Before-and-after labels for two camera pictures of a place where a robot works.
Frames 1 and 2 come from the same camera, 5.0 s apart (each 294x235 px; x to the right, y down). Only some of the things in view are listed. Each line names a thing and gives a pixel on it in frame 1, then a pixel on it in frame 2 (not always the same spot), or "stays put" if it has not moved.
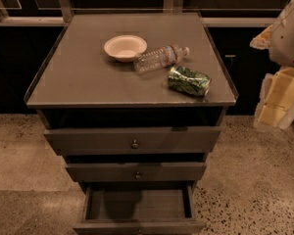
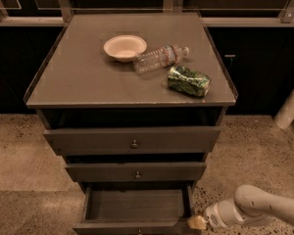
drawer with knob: [138, 208] stays put
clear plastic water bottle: [161, 58] stays put
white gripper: [288, 38] → [213, 215]
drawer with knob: [136, 171] stays put
